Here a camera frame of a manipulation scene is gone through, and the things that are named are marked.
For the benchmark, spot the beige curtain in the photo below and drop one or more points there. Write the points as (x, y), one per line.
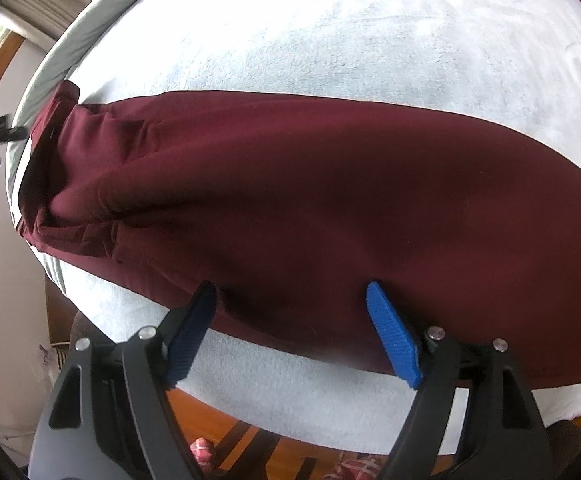
(45, 0)

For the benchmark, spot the maroon pants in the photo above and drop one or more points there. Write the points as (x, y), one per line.
(295, 220)

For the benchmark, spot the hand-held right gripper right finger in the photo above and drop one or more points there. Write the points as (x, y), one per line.
(390, 336)

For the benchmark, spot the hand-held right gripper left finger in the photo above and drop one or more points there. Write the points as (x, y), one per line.
(190, 336)

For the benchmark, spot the white fleece blanket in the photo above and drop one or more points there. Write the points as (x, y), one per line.
(350, 35)

